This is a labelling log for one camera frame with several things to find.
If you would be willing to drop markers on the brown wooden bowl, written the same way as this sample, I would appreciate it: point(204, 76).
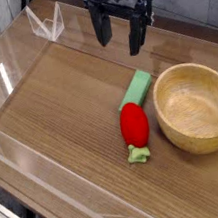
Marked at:
point(185, 99)

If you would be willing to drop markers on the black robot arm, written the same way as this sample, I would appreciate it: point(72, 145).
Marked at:
point(138, 12)

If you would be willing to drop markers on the clear acrylic tray wall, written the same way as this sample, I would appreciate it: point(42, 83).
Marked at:
point(61, 150)

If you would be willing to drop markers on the red plush strawberry toy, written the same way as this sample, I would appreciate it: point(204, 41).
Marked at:
point(135, 131)

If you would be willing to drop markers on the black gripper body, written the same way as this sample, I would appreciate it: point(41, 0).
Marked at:
point(119, 1)

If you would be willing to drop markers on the green foam stick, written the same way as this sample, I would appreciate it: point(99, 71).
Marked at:
point(137, 89)

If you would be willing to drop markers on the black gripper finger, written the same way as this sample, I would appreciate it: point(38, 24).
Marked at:
point(101, 23)
point(138, 28)

